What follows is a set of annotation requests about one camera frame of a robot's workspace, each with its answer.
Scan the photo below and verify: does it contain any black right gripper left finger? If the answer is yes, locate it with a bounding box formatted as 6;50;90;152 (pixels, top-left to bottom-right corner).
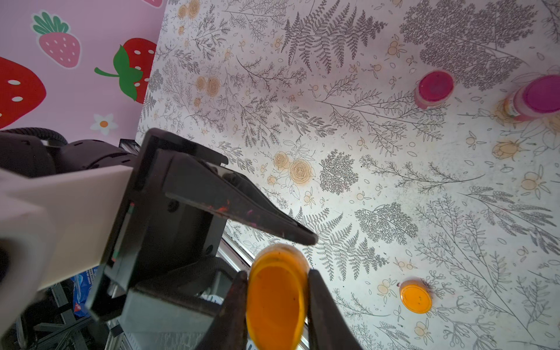
195;271;248;350

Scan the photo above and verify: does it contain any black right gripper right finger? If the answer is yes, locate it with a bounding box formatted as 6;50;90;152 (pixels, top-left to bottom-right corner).
308;269;363;350

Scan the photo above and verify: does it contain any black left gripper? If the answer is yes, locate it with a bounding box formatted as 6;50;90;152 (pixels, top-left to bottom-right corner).
86;128;319;349

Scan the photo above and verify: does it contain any orange paint jar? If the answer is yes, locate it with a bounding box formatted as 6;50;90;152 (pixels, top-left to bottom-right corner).
246;244;310;349

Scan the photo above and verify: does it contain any orange jar lid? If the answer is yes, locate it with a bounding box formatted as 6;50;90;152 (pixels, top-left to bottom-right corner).
399;279;433;314

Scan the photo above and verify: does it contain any magenta paint jar with label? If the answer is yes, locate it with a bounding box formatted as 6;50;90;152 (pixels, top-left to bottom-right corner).
503;74;559;121

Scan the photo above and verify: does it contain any blue wet wipes pack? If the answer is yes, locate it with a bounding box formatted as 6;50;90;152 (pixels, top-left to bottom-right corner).
71;266;98;317

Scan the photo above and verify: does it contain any floral patterned table mat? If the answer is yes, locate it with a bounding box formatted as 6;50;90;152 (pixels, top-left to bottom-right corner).
138;1;559;349

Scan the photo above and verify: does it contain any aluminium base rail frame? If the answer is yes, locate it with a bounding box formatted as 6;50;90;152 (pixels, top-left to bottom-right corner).
106;233;255;349

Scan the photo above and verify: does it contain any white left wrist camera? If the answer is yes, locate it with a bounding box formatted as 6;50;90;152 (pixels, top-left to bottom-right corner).
1;166;132;332

